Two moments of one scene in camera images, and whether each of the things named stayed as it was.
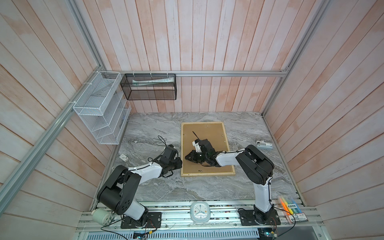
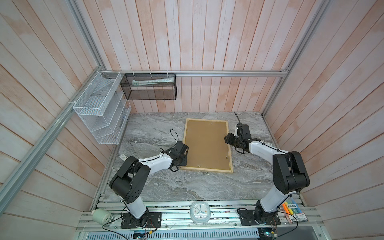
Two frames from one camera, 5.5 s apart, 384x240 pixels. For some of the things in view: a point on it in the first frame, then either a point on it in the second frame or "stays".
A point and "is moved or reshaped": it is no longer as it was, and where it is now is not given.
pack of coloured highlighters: [292, 207] stays
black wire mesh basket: [149, 86] stays
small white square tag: [123, 157] stays
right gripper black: [192, 158] to [231, 136]
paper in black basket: [137, 82] stays
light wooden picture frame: [215, 132] is moved or reshaped
